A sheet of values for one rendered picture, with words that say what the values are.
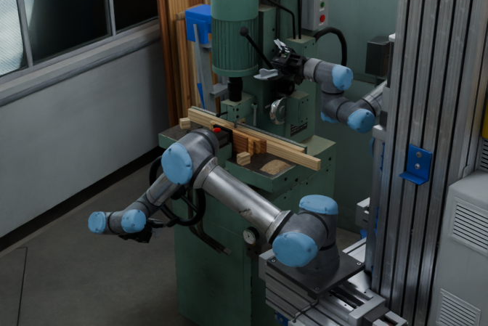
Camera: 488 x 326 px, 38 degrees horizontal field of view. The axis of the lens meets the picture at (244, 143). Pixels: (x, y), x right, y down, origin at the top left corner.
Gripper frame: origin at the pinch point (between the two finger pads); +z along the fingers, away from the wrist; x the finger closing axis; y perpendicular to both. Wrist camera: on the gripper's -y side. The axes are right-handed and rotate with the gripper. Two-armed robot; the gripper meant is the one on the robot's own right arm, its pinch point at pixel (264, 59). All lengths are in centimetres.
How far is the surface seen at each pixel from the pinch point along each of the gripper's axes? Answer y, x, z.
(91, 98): -78, 17, 156
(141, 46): -93, -27, 160
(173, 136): -27, 31, 44
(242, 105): -25.5, 10.4, 18.7
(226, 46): -0.9, -1.6, 19.1
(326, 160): -72, 7, 0
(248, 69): -11.9, 0.4, 13.7
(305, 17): -21.1, -30.3, 9.0
